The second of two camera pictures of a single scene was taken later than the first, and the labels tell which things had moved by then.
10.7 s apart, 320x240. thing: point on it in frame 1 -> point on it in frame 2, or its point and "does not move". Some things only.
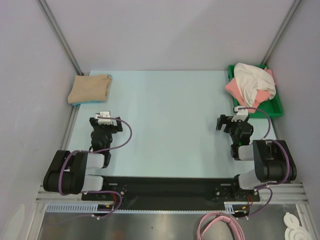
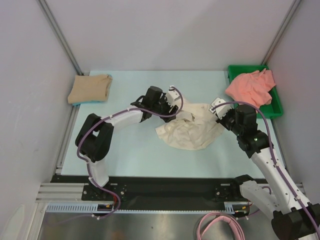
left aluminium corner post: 47,13 does not move
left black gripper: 94,122 -> 168,107
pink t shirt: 234,87 does not move
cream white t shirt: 250,79 -> 194,128
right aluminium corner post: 293,9 does not move
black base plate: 170,192 does not move
